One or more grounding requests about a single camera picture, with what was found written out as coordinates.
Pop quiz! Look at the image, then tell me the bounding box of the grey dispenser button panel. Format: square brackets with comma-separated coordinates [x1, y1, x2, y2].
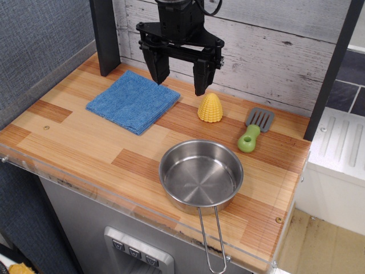
[104, 226, 175, 273]

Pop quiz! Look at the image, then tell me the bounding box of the silver pan with wire handle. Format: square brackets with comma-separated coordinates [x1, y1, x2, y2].
[158, 139, 244, 273]

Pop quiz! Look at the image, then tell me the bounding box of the green handled grey toy spatula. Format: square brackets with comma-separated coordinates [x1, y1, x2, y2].
[237, 107, 274, 153]

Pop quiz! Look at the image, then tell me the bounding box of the dark grey post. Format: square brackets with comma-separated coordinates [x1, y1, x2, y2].
[90, 0, 120, 76]
[303, 0, 364, 141]

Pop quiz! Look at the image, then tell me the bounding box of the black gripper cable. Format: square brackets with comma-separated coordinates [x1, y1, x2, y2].
[193, 0, 223, 17]

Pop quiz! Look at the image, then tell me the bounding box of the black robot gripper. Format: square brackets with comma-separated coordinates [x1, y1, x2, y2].
[136, 1, 225, 96]

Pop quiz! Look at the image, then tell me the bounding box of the dark grey right post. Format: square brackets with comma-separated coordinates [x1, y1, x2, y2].
[303, 0, 364, 141]

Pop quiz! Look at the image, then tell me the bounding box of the white ridged appliance top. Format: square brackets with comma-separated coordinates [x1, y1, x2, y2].
[309, 107, 364, 180]

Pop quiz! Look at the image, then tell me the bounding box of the yellow object bottom left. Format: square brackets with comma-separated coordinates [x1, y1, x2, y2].
[8, 263, 35, 274]

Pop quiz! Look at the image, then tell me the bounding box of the clear acrylic table guard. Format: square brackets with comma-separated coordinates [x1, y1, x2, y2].
[0, 142, 311, 274]

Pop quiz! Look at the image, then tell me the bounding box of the dark grey left post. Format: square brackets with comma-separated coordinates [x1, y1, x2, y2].
[90, 0, 120, 76]

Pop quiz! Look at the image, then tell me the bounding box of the yellow toy corn cob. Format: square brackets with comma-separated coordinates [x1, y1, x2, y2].
[197, 93, 223, 123]

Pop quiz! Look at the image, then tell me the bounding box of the blue microfiber rag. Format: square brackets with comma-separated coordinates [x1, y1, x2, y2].
[86, 70, 180, 136]

